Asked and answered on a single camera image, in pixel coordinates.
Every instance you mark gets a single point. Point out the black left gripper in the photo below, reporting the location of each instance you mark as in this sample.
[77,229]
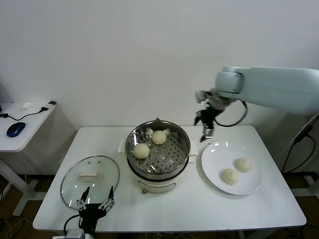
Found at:
[91,211]

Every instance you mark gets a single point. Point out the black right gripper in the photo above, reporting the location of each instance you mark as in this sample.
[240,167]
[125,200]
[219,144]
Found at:
[208,117]

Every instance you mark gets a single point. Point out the round glass pot lid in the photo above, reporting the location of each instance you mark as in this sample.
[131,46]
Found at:
[87,175]

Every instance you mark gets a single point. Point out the white steamed baozi bun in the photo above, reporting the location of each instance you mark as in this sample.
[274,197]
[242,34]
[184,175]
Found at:
[229,176]
[141,150]
[159,137]
[243,165]

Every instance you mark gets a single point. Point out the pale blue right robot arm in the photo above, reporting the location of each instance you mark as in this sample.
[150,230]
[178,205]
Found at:
[269,85]

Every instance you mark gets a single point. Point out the stainless steel steamer basket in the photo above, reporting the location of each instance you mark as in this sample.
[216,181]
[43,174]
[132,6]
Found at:
[172,154]

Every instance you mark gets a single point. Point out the large white plate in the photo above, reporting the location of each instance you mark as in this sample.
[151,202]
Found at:
[214,161]

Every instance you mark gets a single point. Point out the white slanted rod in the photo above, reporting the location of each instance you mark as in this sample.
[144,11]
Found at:
[299,133]

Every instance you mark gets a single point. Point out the white side desk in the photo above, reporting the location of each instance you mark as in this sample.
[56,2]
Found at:
[15,144]

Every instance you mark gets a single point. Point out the black grey usb adapter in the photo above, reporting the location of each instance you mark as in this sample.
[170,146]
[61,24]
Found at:
[48,105]

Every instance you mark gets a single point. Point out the blue computer mouse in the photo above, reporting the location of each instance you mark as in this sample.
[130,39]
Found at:
[16,129]

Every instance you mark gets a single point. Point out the crumpled white tissue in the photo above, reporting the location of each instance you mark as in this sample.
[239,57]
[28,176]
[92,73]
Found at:
[28,106]

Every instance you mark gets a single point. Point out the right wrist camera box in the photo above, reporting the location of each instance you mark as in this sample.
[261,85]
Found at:
[202,96]

